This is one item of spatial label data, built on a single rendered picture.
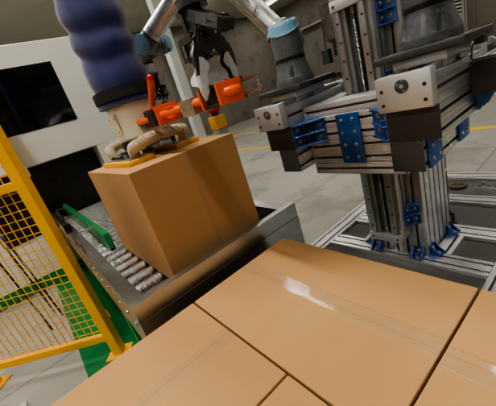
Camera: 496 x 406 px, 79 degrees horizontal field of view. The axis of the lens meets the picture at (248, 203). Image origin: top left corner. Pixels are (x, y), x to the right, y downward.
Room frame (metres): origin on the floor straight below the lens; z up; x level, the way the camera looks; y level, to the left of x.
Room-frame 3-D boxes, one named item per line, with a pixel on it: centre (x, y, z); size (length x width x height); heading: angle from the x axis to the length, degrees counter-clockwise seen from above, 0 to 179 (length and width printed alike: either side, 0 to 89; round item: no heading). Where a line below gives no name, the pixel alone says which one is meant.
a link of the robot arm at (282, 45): (1.29, -0.33, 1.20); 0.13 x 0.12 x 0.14; 160
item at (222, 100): (0.77, -0.02, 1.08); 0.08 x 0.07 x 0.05; 35
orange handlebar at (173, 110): (1.17, 0.11, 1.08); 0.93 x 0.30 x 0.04; 35
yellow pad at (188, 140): (1.32, 0.24, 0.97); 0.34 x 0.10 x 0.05; 35
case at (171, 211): (1.26, 0.31, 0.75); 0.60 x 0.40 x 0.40; 34
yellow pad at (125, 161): (1.21, 0.40, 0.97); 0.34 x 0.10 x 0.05; 35
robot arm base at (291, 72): (1.28, -0.33, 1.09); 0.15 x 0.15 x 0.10
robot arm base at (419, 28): (0.87, -0.61, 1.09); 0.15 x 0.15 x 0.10
